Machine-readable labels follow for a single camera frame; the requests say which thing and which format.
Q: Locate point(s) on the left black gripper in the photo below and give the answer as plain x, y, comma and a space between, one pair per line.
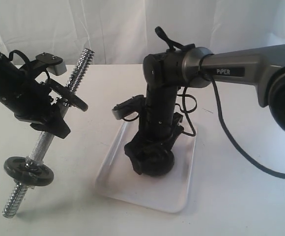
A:
31, 102

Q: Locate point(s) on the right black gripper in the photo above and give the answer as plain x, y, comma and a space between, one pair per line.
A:
156, 128

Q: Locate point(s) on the black weight plate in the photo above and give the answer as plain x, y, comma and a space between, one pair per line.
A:
156, 162
28, 172

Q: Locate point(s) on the black weight plate end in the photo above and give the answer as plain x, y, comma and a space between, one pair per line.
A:
67, 95

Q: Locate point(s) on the chrome threaded dumbbell bar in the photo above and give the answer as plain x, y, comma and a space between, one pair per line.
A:
45, 139

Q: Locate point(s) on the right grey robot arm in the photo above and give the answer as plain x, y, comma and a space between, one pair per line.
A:
197, 67

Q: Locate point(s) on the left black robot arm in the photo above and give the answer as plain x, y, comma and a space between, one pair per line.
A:
15, 63

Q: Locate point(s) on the white rectangular tray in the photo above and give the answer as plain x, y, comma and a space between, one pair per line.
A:
116, 178

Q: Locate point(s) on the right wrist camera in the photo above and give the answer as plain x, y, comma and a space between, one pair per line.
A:
125, 108

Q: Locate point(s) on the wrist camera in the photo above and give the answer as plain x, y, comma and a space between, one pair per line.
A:
54, 64
125, 108

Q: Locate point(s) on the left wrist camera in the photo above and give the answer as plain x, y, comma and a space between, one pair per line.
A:
54, 64

